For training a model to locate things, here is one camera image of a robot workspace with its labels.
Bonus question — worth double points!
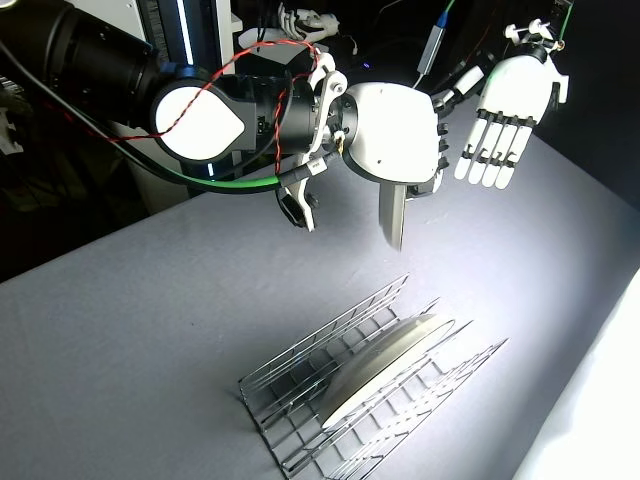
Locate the red black twisted wire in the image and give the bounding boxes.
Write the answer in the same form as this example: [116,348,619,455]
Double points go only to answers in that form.
[107,39,324,176]

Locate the grey adapter dongle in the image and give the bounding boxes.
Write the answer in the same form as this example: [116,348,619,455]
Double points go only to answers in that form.
[416,23,447,77]

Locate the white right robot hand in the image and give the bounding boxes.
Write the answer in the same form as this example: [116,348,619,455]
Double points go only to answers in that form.
[343,81,450,200]

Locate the white plate black underside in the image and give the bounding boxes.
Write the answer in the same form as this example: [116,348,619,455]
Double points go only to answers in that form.
[319,313,457,432]
[378,182,407,253]

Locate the spare white robot hand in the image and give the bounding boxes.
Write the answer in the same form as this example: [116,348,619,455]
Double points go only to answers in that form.
[276,1,342,42]

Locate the white paper sheet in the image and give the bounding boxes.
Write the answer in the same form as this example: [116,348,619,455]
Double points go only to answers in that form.
[237,27,301,51]

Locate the green sleeved black cable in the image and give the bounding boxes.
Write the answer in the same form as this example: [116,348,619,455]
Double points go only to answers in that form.
[0,39,346,196]

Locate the silver wire dish rack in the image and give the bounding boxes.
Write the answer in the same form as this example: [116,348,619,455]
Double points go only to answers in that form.
[238,272,510,479]

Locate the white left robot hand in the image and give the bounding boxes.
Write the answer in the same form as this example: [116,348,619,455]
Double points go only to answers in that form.
[432,47,571,190]

